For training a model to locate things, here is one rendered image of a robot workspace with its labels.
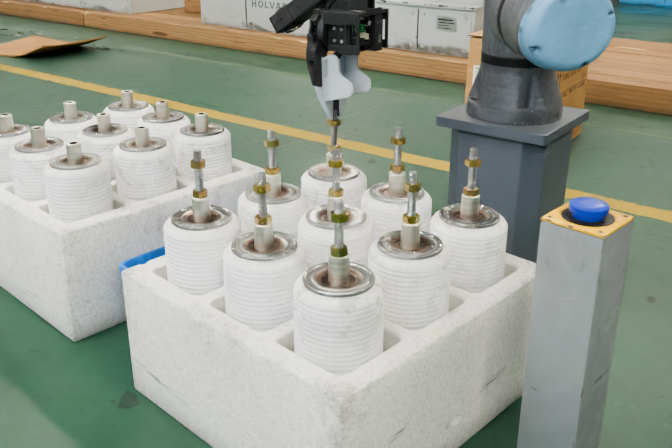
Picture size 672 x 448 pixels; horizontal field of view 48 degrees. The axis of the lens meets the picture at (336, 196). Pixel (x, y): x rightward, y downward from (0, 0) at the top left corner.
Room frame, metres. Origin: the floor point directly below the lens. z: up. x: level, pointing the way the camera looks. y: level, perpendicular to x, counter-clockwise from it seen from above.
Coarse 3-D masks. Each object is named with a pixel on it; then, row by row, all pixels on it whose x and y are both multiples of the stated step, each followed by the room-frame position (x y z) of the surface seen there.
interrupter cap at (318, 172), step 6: (312, 168) 1.05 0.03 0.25; (318, 168) 1.05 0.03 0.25; (324, 168) 1.05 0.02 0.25; (342, 168) 1.05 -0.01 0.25; (348, 168) 1.05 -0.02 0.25; (354, 168) 1.05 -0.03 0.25; (312, 174) 1.02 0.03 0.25; (318, 174) 1.02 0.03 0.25; (324, 174) 1.03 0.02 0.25; (342, 174) 1.03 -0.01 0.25; (348, 174) 1.02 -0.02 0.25; (354, 174) 1.02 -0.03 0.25; (324, 180) 1.00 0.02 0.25; (330, 180) 1.00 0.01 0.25; (342, 180) 1.00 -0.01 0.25; (348, 180) 1.00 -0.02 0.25
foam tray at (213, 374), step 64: (512, 256) 0.90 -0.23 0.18; (128, 320) 0.86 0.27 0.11; (192, 320) 0.76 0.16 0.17; (384, 320) 0.74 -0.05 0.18; (448, 320) 0.74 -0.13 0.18; (512, 320) 0.81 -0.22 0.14; (192, 384) 0.76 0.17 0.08; (256, 384) 0.68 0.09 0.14; (320, 384) 0.62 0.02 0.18; (384, 384) 0.64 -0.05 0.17; (448, 384) 0.72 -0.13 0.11; (512, 384) 0.82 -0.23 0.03
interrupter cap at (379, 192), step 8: (376, 184) 0.98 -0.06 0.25; (384, 184) 0.98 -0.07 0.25; (376, 192) 0.95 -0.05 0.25; (384, 192) 0.96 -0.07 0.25; (416, 192) 0.95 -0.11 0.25; (424, 192) 0.95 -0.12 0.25; (384, 200) 0.92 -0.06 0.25; (392, 200) 0.92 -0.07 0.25; (400, 200) 0.92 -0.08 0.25; (416, 200) 0.92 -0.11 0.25
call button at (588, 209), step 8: (576, 200) 0.73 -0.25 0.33; (584, 200) 0.73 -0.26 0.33; (592, 200) 0.73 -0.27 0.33; (600, 200) 0.73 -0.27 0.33; (568, 208) 0.73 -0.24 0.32; (576, 208) 0.71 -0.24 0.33; (584, 208) 0.71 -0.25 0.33; (592, 208) 0.71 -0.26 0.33; (600, 208) 0.71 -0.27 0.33; (608, 208) 0.71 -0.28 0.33; (576, 216) 0.71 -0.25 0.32; (584, 216) 0.70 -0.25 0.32; (592, 216) 0.70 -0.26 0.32; (600, 216) 0.70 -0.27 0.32
